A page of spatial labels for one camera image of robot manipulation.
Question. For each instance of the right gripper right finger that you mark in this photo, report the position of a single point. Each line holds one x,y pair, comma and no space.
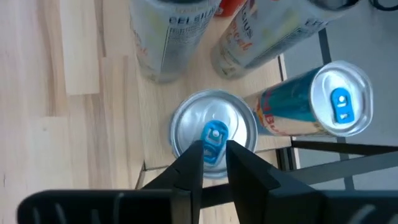
280,205

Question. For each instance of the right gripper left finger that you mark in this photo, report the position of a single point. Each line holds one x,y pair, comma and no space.
124,207

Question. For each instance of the blue silver Red Bull can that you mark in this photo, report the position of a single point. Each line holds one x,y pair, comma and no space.
192,121
295,102

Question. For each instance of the Celsius can orange print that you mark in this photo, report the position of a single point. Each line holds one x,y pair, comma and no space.
264,34

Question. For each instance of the Celsius can pineapple print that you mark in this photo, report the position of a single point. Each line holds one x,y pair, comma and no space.
168,40

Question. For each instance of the black aluminium rig frame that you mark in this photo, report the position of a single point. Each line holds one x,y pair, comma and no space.
284,158

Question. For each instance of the wooden shelf black metal frame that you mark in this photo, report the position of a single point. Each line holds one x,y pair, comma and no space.
199,84

